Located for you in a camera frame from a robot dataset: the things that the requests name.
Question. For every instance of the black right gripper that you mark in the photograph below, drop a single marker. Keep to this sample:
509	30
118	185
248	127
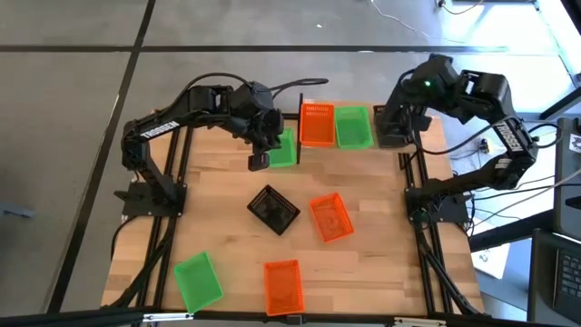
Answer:
406	119

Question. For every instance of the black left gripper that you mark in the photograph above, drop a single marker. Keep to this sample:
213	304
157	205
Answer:
271	129

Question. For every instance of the green plastic basket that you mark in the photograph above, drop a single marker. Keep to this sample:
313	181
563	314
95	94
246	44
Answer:
354	128
286	154
198	281

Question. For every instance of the orange plastic basket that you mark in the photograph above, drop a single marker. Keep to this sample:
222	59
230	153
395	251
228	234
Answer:
283	287
332	217
318	125

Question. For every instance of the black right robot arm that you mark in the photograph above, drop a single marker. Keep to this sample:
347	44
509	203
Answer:
513	136

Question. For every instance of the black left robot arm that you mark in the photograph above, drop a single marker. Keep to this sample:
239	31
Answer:
159	127

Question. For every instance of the black metal desk leg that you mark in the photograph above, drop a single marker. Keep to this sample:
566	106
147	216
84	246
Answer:
558	106
508	234

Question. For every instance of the white paper sheet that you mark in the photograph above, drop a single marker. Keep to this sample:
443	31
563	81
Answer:
492	263

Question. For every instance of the black computer case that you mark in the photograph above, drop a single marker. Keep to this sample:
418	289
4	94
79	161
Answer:
567	191

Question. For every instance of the dark laptop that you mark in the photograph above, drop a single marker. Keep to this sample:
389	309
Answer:
567	272

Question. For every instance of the grey object on floor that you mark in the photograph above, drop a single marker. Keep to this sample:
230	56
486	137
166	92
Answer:
16	211

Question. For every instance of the wooden shelf with black frame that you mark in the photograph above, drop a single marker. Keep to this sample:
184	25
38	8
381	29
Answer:
301	156

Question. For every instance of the black aluminium rig frame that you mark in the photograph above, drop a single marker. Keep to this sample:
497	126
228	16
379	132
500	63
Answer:
218	115

